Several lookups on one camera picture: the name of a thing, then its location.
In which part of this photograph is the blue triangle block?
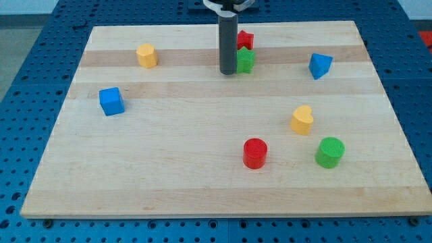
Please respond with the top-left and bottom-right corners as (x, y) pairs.
(308, 53), (333, 80)

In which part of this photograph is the red cylinder block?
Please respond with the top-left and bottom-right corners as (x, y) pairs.
(242, 138), (268, 169)

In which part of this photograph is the yellow hexagon block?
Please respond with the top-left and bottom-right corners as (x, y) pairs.
(136, 43), (158, 69)

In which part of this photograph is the wooden board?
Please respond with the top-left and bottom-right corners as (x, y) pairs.
(21, 21), (431, 219)

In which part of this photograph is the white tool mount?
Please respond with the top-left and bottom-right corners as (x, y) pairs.
(202, 0), (255, 18)

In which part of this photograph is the yellow heart block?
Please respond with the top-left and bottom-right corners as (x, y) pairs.
(290, 105), (314, 136)

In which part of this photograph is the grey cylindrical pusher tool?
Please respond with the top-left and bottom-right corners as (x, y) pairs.
(218, 14), (238, 75)

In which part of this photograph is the green star block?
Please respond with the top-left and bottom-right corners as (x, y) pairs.
(237, 47), (256, 74)

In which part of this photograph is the blue cube block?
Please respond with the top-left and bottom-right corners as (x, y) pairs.
(99, 87), (125, 116)

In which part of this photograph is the green cylinder block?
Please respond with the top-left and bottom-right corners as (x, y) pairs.
(315, 137), (346, 169)

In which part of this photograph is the red star block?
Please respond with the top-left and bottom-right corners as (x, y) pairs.
(237, 30), (254, 50)

